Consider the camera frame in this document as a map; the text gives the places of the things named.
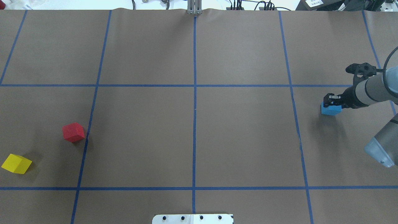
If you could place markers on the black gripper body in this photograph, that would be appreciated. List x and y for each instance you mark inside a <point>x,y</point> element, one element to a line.
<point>349,97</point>

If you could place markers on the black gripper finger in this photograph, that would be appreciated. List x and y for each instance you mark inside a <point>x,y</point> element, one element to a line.
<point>331,100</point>

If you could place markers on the blue cube block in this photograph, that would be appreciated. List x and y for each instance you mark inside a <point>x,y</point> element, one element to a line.
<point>330,110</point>

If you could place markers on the red cube block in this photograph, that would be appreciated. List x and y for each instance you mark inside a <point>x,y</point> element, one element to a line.
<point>73,132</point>

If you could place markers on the yellow cube block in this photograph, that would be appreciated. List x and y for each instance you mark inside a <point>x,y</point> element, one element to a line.
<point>16,164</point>

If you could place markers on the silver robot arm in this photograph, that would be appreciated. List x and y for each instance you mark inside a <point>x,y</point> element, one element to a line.
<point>371,85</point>

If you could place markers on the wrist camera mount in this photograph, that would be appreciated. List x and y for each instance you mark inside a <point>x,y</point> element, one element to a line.
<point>363,70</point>

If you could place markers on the aluminium frame post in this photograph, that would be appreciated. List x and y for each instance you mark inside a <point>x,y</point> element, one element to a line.
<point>194,7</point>

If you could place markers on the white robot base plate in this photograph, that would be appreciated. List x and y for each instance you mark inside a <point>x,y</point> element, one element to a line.
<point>193,219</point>

